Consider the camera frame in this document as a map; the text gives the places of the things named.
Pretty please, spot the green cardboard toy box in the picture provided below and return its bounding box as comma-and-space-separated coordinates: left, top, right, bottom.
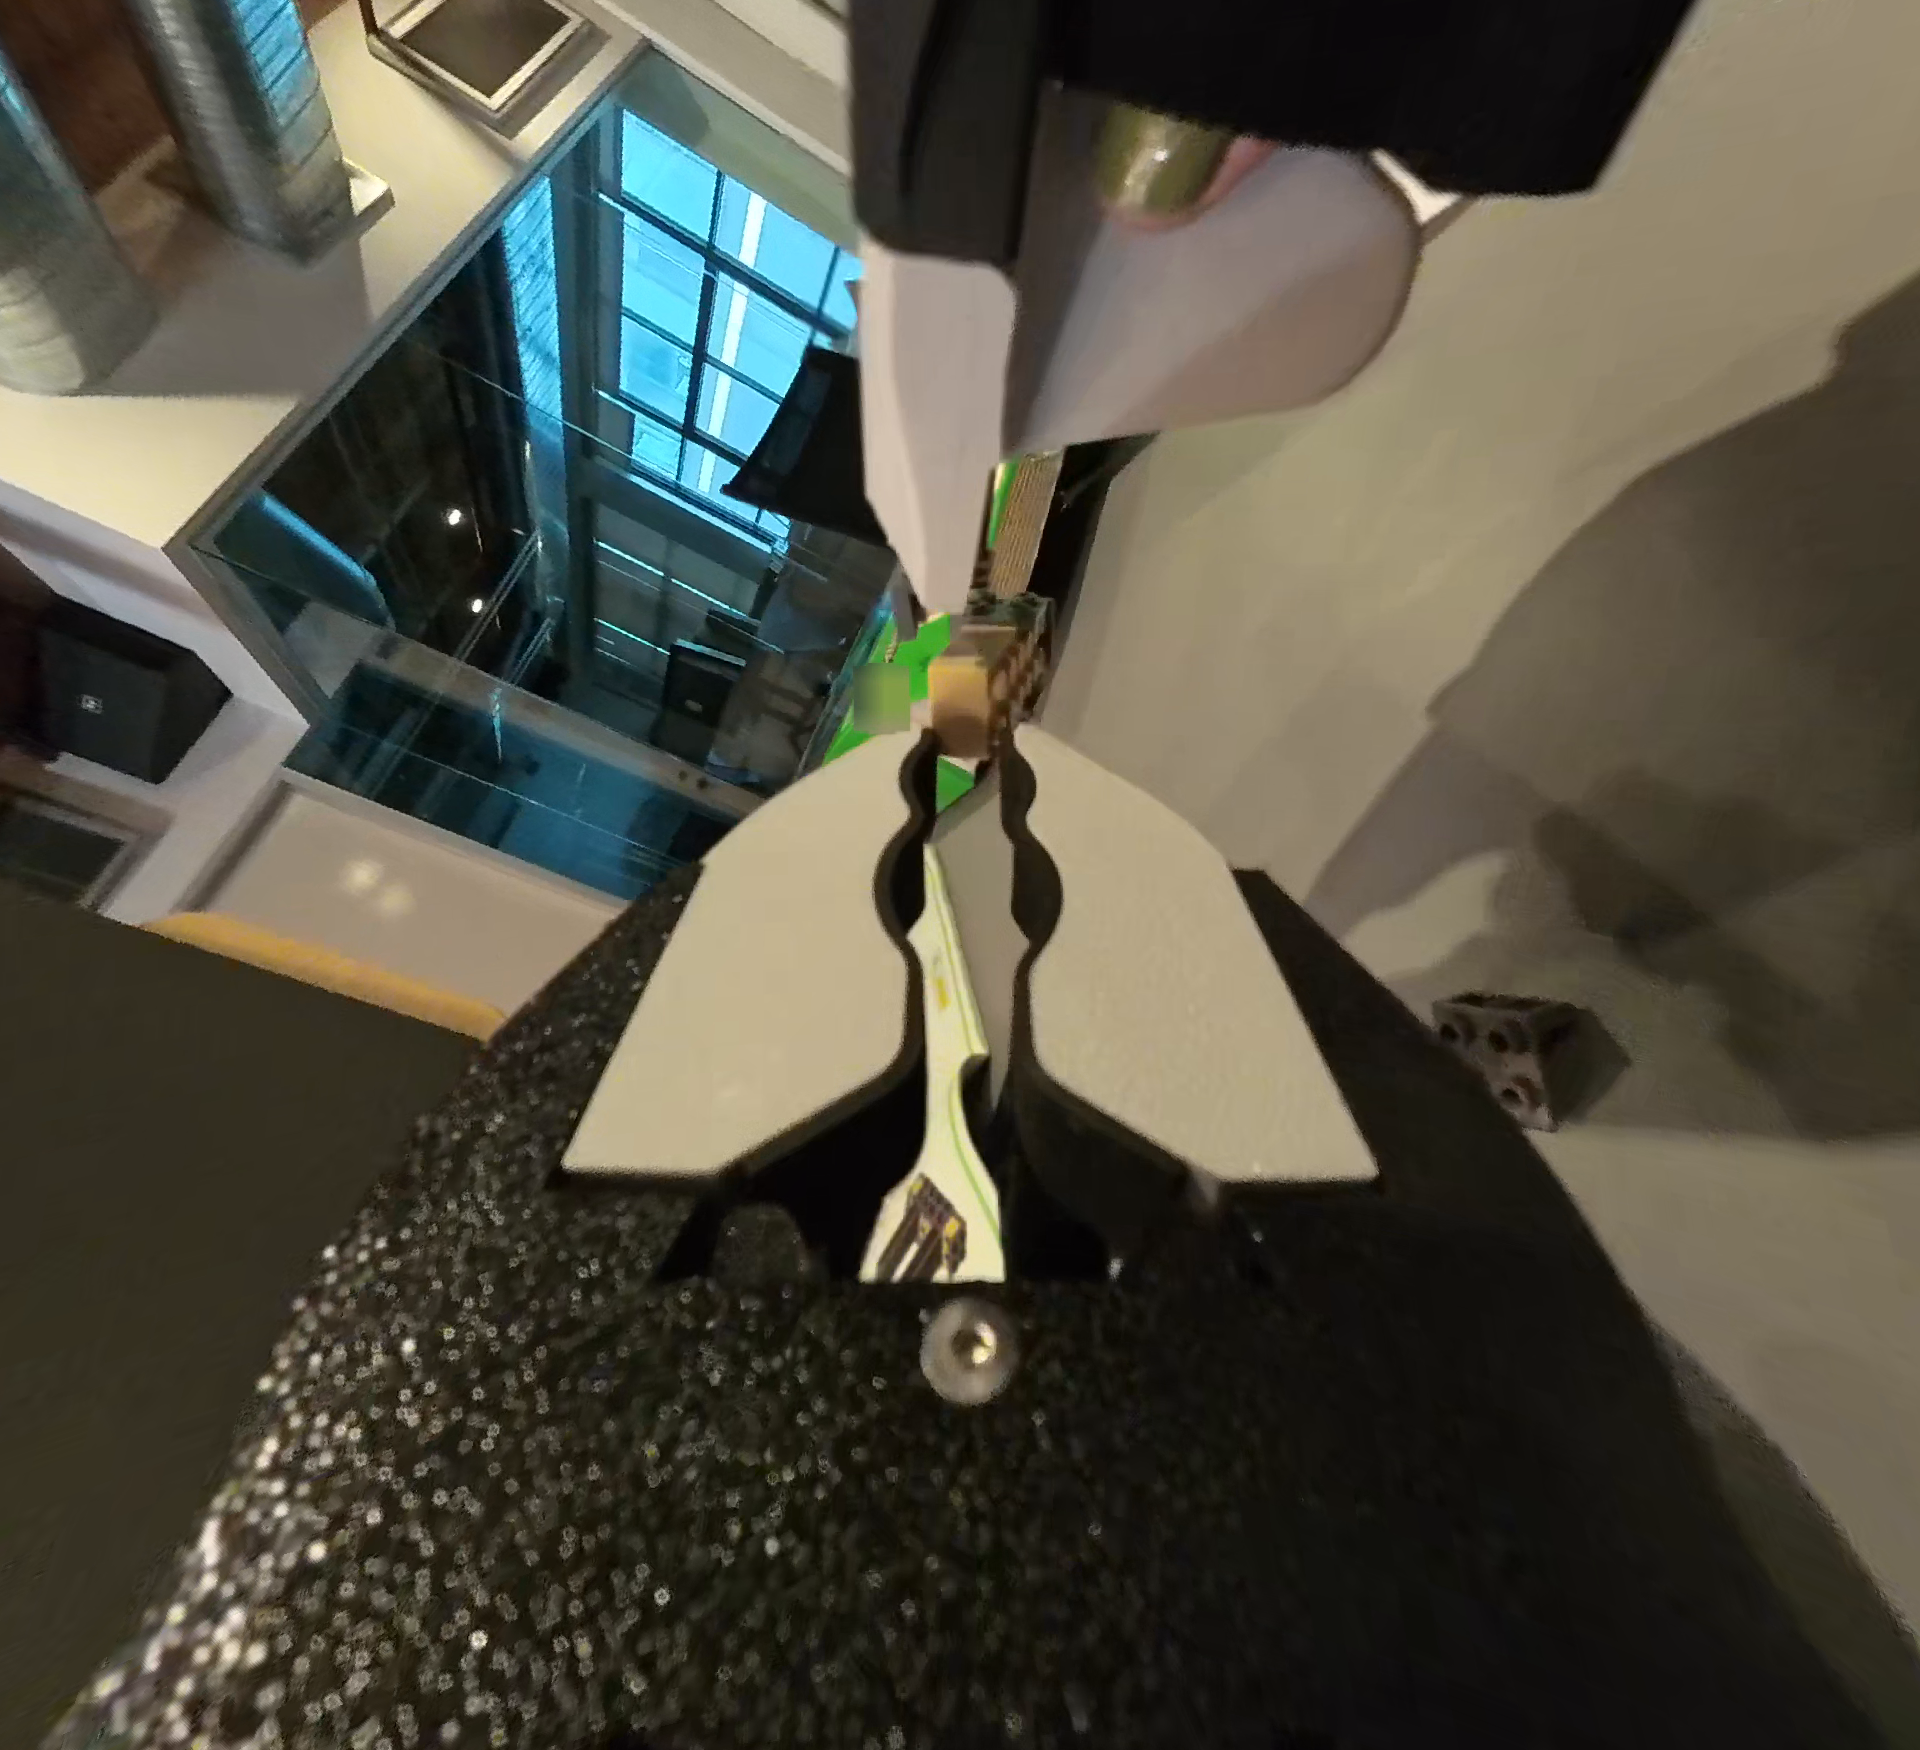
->
818, 448, 1072, 815

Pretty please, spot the black speaker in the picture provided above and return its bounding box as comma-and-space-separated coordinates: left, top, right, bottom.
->
37, 598, 233, 786

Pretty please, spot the dark grey square brick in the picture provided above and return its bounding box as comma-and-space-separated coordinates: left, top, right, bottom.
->
1432, 990, 1588, 1131

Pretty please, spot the person's right hand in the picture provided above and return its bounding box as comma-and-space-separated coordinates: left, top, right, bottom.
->
1088, 101, 1281, 229

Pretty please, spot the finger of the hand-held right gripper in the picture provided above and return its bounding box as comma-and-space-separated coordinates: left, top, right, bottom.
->
862, 236, 1022, 618

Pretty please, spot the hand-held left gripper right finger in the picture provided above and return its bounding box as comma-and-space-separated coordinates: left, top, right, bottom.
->
983, 729, 1381, 1191

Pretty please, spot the silver ventilation duct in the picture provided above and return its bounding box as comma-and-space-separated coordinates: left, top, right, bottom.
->
0, 52, 162, 396
45, 0, 358, 254

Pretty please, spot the white cabinet door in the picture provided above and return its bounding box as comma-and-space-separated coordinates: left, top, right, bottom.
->
195, 783, 752, 942

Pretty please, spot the dark panel yellow frame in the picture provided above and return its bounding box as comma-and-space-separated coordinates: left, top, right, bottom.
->
0, 878, 509, 1750

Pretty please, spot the grey desk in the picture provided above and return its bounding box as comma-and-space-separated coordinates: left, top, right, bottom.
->
1034, 0, 1920, 1497

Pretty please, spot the open instruction booklet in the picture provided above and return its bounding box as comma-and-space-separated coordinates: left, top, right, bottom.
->
862, 851, 1011, 1284

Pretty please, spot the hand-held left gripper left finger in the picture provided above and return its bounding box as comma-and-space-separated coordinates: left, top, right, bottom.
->
559, 729, 924, 1191

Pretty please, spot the yellow and grey brick assembly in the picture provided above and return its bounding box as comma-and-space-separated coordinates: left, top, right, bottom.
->
986, 594, 1055, 732

